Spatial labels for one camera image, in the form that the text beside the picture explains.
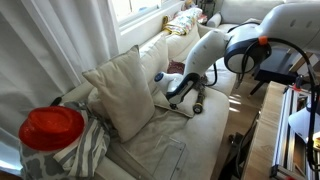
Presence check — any aluminium rail frame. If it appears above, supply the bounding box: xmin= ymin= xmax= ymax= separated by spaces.
xmin=269 ymin=84 xmax=320 ymax=180

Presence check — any black table frame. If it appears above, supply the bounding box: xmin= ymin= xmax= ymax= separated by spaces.
xmin=218 ymin=111 xmax=262 ymax=180

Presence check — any yellow floral cloth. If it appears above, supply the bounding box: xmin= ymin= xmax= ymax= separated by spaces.
xmin=162 ymin=7 xmax=204 ymax=36

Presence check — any red hat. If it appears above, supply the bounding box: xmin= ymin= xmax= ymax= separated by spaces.
xmin=18 ymin=105 xmax=86 ymax=152

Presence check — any small beige pillow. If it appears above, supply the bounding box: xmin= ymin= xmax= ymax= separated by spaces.
xmin=152 ymin=84 xmax=200 ymax=118

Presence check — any yellow black flashlight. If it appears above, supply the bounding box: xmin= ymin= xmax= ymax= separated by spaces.
xmin=192 ymin=87 xmax=206 ymax=115

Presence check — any clear acrylic box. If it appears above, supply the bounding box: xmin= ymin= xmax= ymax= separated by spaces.
xmin=121 ymin=134 xmax=187 ymax=180

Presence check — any light wooden table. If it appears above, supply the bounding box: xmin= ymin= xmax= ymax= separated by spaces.
xmin=241 ymin=80 xmax=320 ymax=180

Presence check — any black coffee table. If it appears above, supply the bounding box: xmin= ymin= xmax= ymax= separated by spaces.
xmin=249 ymin=48 xmax=301 ymax=98

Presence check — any maroon patterned fleece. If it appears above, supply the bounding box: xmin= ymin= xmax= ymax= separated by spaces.
xmin=166 ymin=59 xmax=210 ymax=92

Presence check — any white curtain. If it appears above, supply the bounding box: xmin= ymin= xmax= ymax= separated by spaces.
xmin=0 ymin=0 xmax=122 ymax=175

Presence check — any white framed window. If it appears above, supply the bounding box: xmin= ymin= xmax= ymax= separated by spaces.
xmin=108 ymin=0 xmax=188 ymax=28

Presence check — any beige sofa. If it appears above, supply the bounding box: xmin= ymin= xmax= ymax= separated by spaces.
xmin=59 ymin=23 xmax=243 ymax=180

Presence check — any large beige throw pillow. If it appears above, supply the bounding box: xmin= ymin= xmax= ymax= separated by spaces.
xmin=82 ymin=44 xmax=156 ymax=144

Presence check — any striped grey cloth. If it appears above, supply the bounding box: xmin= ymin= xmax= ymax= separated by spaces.
xmin=19 ymin=101 xmax=112 ymax=180

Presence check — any black handle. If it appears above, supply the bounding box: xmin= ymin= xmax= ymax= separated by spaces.
xmin=49 ymin=96 xmax=64 ymax=107

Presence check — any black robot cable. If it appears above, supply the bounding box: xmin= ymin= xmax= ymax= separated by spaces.
xmin=204 ymin=35 xmax=320 ymax=173

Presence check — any white rounded device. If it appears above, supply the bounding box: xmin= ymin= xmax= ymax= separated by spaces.
xmin=288 ymin=103 xmax=320 ymax=152

